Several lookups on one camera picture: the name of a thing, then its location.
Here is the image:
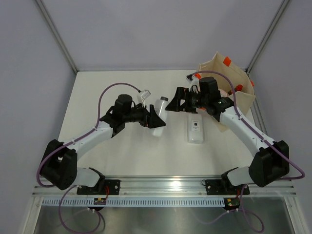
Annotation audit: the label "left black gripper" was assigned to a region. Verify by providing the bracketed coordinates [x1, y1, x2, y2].
[122, 102, 165, 128]

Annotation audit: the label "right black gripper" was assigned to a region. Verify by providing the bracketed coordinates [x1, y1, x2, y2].
[166, 87, 209, 113]

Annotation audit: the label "peach bottle pink cap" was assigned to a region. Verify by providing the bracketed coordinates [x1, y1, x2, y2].
[219, 89, 229, 98]

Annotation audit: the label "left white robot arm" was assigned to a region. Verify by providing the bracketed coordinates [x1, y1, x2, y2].
[37, 94, 166, 195]

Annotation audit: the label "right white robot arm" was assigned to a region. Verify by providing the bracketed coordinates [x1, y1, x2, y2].
[166, 77, 290, 194]

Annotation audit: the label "white rectangular bottle black cap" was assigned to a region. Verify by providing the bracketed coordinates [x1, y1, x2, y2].
[187, 113, 204, 144]

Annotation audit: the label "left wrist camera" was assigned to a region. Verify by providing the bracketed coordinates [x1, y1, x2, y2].
[137, 89, 151, 107]

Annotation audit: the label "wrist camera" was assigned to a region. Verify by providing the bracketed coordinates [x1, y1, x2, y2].
[137, 89, 151, 107]
[186, 74, 201, 92]

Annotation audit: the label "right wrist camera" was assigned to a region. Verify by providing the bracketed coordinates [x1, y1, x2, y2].
[186, 74, 201, 92]

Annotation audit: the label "canvas tote bag orange handles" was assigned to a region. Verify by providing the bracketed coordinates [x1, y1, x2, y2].
[197, 50, 256, 133]

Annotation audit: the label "aluminium mounting rail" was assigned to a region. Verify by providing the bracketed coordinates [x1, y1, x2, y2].
[31, 175, 297, 197]

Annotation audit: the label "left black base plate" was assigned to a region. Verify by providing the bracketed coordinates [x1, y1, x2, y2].
[77, 179, 120, 195]

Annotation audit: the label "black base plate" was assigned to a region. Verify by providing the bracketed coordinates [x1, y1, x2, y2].
[201, 179, 250, 195]
[77, 179, 120, 195]

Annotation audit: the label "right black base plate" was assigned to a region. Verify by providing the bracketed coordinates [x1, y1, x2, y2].
[201, 179, 250, 195]

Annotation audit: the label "white slotted cable duct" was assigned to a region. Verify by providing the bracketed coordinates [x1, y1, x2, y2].
[42, 197, 225, 207]

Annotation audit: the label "left aluminium frame post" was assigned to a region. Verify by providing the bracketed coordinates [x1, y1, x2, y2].
[33, 0, 79, 75]

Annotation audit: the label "aluminium frame post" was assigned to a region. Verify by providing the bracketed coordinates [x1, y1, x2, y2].
[33, 0, 79, 75]
[245, 0, 292, 76]

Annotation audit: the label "right aluminium frame post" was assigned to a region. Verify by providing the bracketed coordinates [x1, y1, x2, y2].
[245, 0, 292, 76]

